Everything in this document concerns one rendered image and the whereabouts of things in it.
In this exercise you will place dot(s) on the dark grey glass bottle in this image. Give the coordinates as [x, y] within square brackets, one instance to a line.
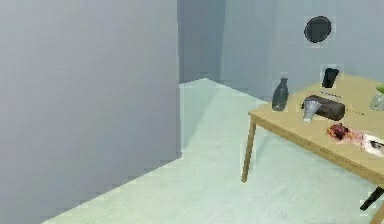
[280, 96]

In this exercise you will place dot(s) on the small black cup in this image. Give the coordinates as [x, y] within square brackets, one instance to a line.
[329, 78]

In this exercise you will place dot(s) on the red and white food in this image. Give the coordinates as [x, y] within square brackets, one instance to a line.
[350, 136]

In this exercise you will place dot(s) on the light wooden table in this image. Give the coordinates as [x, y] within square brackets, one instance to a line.
[353, 95]

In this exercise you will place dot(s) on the round black wall disc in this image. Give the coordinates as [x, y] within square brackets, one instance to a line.
[317, 29]

